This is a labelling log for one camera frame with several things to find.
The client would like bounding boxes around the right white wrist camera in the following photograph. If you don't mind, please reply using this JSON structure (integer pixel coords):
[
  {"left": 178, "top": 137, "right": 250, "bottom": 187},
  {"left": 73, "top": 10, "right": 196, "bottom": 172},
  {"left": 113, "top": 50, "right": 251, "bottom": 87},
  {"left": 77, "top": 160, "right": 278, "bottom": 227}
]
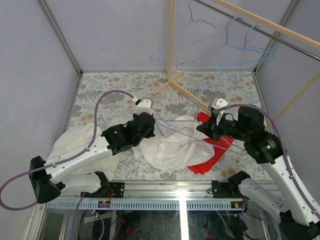
[{"left": 211, "top": 97, "right": 228, "bottom": 117}]

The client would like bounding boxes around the wooden rack frame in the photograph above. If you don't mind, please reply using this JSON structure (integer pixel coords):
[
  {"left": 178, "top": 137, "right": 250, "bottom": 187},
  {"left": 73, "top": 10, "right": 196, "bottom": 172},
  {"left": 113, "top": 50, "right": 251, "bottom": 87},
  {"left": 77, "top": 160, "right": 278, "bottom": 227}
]
[{"left": 152, "top": 0, "right": 320, "bottom": 163}]

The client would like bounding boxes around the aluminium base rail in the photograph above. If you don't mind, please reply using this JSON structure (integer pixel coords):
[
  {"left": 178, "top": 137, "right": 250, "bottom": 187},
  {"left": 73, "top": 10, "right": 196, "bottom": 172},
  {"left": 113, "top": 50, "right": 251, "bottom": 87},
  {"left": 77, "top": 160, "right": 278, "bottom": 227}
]
[{"left": 44, "top": 180, "right": 243, "bottom": 212}]

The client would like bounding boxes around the white button shirt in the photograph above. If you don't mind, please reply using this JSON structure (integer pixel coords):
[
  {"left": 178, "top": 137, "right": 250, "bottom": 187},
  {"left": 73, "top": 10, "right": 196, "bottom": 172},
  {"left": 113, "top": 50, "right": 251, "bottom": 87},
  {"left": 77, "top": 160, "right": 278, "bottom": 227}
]
[{"left": 133, "top": 113, "right": 215, "bottom": 172}]

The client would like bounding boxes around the floral table mat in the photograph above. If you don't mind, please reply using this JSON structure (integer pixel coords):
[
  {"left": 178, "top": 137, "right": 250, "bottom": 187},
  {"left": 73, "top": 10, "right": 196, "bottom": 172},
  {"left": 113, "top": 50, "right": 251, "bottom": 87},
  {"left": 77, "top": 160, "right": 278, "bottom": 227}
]
[{"left": 69, "top": 71, "right": 270, "bottom": 181}]

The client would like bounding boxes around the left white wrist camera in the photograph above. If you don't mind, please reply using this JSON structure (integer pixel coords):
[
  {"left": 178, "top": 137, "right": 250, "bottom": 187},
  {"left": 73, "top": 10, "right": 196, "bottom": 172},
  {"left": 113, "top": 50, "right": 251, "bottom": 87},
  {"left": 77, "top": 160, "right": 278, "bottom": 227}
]
[{"left": 131, "top": 96, "right": 153, "bottom": 115}]

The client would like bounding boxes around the red shirt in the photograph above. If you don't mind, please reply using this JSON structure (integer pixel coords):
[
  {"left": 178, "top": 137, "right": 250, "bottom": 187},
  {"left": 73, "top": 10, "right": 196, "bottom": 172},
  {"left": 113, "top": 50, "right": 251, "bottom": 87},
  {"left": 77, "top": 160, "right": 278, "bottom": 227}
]
[{"left": 187, "top": 111, "right": 236, "bottom": 175}]

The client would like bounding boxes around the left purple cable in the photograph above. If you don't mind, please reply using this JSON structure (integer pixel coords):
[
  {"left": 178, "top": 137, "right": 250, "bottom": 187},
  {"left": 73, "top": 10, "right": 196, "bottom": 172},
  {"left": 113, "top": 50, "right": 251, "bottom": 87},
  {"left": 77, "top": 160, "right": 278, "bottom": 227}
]
[{"left": 0, "top": 90, "right": 136, "bottom": 211}]

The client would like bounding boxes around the metal hanging rod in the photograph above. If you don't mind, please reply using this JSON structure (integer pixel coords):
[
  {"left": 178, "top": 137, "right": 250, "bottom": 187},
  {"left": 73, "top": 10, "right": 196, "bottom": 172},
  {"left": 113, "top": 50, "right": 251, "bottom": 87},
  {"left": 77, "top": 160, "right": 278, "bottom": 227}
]
[{"left": 193, "top": 0, "right": 320, "bottom": 62}]

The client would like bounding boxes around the cream white garment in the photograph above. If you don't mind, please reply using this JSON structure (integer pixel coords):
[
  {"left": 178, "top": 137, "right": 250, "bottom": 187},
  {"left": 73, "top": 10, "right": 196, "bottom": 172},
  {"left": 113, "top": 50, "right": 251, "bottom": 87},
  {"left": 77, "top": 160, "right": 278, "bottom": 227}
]
[{"left": 48, "top": 123, "right": 119, "bottom": 181}]

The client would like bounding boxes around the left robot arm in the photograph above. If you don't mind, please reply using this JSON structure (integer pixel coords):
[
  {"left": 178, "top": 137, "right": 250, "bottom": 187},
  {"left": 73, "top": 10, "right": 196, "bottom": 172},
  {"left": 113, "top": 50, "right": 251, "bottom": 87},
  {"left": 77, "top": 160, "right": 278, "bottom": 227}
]
[{"left": 29, "top": 112, "right": 156, "bottom": 204}]

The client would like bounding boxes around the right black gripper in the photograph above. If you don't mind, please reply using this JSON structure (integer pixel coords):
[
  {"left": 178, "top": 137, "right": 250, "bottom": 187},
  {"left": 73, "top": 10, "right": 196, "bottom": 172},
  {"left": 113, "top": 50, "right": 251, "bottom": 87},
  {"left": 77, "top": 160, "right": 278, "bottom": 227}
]
[{"left": 195, "top": 111, "right": 249, "bottom": 141}]

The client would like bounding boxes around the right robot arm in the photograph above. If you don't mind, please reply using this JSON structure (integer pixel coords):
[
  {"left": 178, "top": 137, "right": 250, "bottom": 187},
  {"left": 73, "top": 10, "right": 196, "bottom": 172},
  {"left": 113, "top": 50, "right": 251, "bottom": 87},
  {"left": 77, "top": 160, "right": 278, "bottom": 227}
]
[{"left": 196, "top": 104, "right": 320, "bottom": 240}]

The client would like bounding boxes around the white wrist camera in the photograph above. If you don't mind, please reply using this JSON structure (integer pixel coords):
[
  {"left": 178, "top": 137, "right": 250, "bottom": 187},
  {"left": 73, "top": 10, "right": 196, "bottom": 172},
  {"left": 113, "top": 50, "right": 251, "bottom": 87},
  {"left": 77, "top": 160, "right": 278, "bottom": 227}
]
[
  {"left": 131, "top": 96, "right": 153, "bottom": 115},
  {"left": 211, "top": 97, "right": 228, "bottom": 117}
]

